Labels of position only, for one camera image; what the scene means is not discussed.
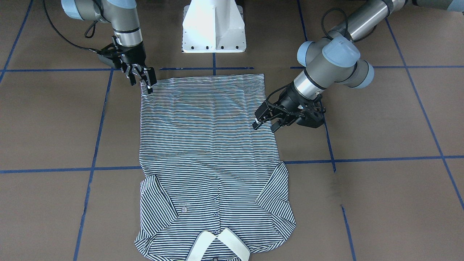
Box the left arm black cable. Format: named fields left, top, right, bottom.
left=321, top=7, right=350, bottom=40

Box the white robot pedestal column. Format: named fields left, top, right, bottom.
left=181, top=0, right=247, bottom=53

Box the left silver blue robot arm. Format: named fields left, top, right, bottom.
left=252, top=0, right=463, bottom=132

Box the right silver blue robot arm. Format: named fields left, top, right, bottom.
left=61, top=0, right=157, bottom=94

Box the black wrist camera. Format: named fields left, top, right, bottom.
left=96, top=43, right=122, bottom=70
left=295, top=102, right=326, bottom=128

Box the navy white striped polo shirt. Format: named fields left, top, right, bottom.
left=134, top=74, right=296, bottom=261

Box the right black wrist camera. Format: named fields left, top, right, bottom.
left=96, top=43, right=122, bottom=70

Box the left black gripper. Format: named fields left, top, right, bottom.
left=252, top=84, right=302, bottom=133

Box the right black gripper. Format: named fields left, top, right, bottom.
left=112, top=36, right=157, bottom=94

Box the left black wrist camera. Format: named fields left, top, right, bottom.
left=295, top=102, right=326, bottom=128

